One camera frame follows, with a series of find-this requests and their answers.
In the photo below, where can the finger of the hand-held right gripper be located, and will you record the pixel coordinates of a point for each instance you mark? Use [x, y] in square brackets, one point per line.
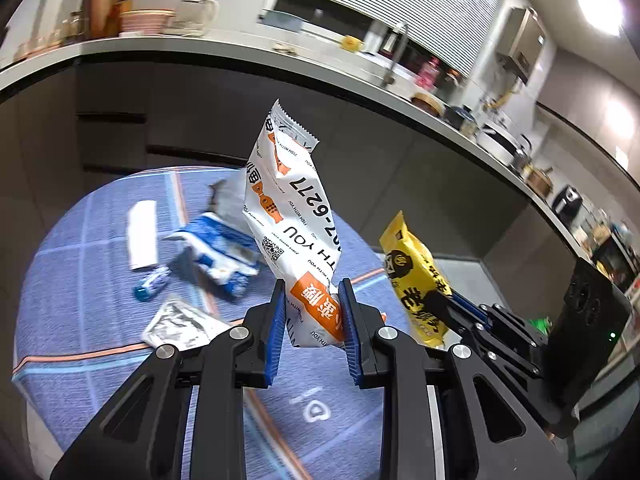
[450, 312]

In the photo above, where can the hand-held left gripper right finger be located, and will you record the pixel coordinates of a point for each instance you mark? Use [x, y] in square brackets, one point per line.
[350, 340]

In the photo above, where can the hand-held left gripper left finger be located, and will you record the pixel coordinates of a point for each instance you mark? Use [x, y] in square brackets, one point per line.
[274, 340]

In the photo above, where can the yellow black snack bag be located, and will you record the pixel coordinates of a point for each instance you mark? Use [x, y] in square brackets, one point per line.
[405, 270]

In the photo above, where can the blue white plastic packet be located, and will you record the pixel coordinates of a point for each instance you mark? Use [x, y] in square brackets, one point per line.
[215, 245]

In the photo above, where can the white orange snack bag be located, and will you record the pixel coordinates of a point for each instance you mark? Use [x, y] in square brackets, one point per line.
[290, 210]

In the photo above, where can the black countertop oven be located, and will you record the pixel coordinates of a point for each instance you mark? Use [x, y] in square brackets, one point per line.
[612, 260]

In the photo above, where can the grey printed foil packet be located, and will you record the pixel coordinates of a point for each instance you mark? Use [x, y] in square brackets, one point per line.
[180, 322]

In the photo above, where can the black air fryer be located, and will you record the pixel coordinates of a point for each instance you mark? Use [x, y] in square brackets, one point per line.
[567, 205]

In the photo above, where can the dark grey foil piece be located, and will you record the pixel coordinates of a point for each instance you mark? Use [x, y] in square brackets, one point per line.
[222, 197]

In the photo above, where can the brown wooden pot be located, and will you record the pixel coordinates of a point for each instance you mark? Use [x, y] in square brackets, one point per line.
[539, 181]

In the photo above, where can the white rice cooker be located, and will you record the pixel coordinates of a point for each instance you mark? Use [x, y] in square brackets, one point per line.
[500, 142]

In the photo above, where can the blue checked tablecloth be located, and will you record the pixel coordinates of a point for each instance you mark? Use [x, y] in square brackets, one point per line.
[100, 385]

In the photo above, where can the dark cooking pot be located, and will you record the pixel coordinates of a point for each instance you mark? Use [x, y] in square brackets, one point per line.
[457, 117]

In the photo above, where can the round wooden bowl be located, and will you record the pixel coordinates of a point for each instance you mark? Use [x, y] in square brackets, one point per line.
[428, 102]

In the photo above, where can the grey kitchen counter cabinets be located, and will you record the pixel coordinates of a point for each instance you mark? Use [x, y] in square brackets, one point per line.
[300, 110]

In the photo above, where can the pink bottle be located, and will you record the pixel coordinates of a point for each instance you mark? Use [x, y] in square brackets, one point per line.
[428, 75]

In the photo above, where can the metal kitchen faucet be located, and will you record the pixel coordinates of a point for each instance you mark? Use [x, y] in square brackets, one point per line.
[397, 35]

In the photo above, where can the yellow sponge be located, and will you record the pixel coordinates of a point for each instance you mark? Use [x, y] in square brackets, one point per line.
[351, 43]

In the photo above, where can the white window blind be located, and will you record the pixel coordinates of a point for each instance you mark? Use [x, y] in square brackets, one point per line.
[400, 5]

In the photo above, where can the ceiling light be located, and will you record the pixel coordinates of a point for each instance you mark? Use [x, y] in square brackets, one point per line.
[600, 7]

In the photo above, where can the glass kettle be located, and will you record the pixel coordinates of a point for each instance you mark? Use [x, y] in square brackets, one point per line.
[195, 12]

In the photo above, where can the pink bowl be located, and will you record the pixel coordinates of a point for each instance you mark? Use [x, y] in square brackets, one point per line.
[147, 21]

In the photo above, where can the glass jars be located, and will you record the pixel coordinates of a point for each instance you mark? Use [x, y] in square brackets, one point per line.
[75, 27]

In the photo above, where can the wooden cutting board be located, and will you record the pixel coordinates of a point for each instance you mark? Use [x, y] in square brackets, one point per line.
[100, 5]

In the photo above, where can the wall water heater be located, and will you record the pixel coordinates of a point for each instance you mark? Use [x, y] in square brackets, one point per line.
[522, 42]

